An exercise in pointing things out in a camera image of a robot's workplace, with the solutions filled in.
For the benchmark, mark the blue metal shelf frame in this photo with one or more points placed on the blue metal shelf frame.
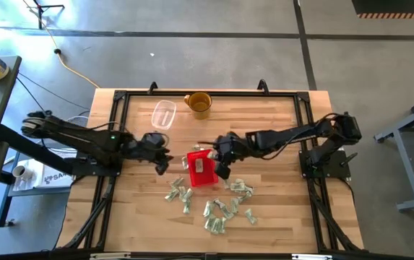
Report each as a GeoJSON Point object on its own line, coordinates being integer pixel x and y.
{"type": "Point", "coordinates": [2, 211]}

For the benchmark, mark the black mat hazard stripe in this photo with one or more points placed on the black mat hazard stripe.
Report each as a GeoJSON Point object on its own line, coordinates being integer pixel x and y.
{"type": "Point", "coordinates": [391, 5]}

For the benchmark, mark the clear packet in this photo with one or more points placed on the clear packet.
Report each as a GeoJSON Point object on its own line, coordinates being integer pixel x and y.
{"type": "Point", "coordinates": [223, 225]}

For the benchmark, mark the black tripod stand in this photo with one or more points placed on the black tripod stand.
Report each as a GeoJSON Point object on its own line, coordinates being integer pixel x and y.
{"type": "Point", "coordinates": [40, 14]}

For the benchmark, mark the red plastic mesh basket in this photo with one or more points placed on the red plastic mesh basket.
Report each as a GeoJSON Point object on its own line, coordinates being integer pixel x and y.
{"type": "Point", "coordinates": [206, 177]}

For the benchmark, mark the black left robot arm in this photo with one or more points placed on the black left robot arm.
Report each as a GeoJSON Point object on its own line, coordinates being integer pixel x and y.
{"type": "Point", "coordinates": [84, 139]}

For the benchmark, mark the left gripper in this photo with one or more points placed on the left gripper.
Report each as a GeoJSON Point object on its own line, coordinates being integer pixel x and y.
{"type": "Point", "coordinates": [150, 146]}

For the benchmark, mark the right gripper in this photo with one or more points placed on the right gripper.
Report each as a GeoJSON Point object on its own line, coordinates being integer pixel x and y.
{"type": "Point", "coordinates": [228, 148]}

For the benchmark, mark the amber translucent mug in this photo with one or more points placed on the amber translucent mug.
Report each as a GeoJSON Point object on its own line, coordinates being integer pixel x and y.
{"type": "Point", "coordinates": [199, 104]}

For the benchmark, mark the silver metal bracket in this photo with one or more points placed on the silver metal bracket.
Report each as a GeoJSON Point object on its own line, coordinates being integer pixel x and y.
{"type": "Point", "coordinates": [111, 256]}
{"type": "Point", "coordinates": [311, 256]}

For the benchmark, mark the black desk support beam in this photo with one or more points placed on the black desk support beam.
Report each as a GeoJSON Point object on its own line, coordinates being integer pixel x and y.
{"type": "Point", "coordinates": [37, 150]}

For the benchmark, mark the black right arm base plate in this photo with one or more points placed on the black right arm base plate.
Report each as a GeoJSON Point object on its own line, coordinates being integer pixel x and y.
{"type": "Point", "coordinates": [338, 169]}

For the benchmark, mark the black aluminium table frame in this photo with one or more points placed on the black aluminium table frame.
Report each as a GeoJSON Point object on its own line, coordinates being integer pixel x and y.
{"type": "Point", "coordinates": [210, 94]}

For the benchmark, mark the white cup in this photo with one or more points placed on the white cup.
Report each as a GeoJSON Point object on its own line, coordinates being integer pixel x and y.
{"type": "Point", "coordinates": [20, 172]}

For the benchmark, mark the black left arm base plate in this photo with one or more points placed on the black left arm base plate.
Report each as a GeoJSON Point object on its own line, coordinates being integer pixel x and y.
{"type": "Point", "coordinates": [84, 169]}

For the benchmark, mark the clear plastic container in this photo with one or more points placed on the clear plastic container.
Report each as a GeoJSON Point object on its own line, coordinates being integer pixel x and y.
{"type": "Point", "coordinates": [163, 115]}

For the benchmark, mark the white printed box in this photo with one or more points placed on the white printed box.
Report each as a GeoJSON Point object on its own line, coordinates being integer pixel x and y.
{"type": "Point", "coordinates": [53, 178]}

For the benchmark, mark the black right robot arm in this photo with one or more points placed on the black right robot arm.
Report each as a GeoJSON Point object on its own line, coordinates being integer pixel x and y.
{"type": "Point", "coordinates": [286, 135]}

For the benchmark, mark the grey metal cart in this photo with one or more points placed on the grey metal cart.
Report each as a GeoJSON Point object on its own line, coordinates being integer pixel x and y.
{"type": "Point", "coordinates": [405, 162]}

